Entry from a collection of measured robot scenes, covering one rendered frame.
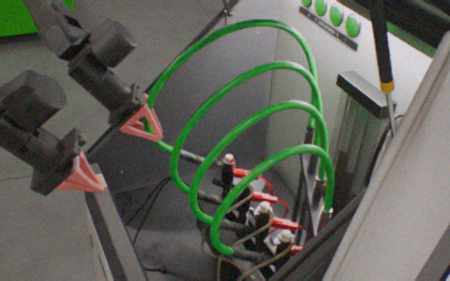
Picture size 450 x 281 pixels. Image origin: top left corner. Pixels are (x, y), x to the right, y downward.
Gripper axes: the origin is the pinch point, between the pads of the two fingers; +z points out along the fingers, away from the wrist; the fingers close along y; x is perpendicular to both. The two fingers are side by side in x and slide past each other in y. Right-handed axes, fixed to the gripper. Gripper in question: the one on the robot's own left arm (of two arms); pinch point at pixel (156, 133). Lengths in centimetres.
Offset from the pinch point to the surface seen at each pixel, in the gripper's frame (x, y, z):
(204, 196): 1.9, -3.9, 14.5
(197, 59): -11.2, 35.8, 3.1
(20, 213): 115, 135, 21
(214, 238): 0.4, -21.4, 13.3
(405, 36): -45.2, -6.2, 15.9
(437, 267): -24, -42, 25
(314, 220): -10.8, -9.1, 31.3
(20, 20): 98, 318, -48
